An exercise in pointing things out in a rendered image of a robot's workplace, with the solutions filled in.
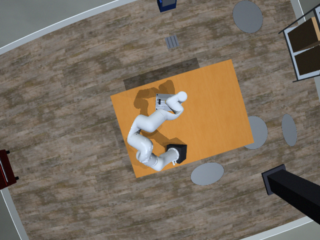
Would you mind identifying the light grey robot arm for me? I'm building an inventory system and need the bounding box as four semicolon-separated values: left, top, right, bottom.
127;91;188;171

